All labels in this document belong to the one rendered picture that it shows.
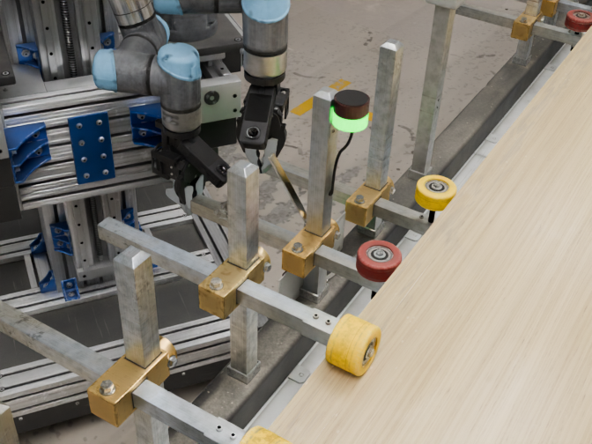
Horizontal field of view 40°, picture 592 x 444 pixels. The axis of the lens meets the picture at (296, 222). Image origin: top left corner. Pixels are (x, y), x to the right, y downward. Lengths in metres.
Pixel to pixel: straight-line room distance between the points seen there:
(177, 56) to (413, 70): 2.67
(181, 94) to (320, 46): 2.75
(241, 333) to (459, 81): 2.76
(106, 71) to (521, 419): 0.91
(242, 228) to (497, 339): 0.44
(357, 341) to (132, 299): 0.33
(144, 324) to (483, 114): 1.44
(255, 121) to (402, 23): 3.18
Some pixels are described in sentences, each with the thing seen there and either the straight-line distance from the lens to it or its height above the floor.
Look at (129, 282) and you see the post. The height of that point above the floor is 1.13.
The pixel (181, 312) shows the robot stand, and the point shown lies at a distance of 2.35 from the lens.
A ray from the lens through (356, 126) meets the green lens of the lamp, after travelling 1.38.
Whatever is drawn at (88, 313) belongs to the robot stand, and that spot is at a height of 0.21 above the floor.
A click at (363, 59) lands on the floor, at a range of 4.12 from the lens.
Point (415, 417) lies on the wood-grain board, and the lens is 1.23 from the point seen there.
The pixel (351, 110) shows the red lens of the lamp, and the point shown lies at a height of 1.16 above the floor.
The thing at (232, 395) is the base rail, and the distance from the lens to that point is 1.50.
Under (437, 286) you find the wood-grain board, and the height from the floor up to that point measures 0.90.
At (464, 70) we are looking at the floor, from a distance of 4.13.
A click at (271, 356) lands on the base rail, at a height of 0.70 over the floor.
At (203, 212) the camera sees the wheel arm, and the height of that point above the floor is 0.84.
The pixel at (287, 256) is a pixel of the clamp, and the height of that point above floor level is 0.86.
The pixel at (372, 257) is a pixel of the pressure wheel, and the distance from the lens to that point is 1.46.
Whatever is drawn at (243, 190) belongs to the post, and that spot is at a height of 1.13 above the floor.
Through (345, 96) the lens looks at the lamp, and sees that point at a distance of 1.39.
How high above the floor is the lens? 1.85
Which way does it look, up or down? 38 degrees down
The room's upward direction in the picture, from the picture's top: 3 degrees clockwise
